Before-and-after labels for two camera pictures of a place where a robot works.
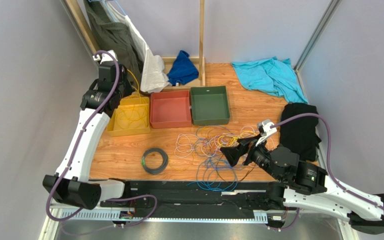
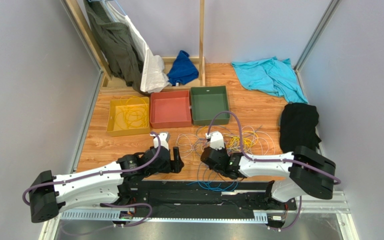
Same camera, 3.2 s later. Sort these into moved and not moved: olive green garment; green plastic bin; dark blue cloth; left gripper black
Moved: left gripper black
Not moved: dark blue cloth; olive green garment; green plastic bin
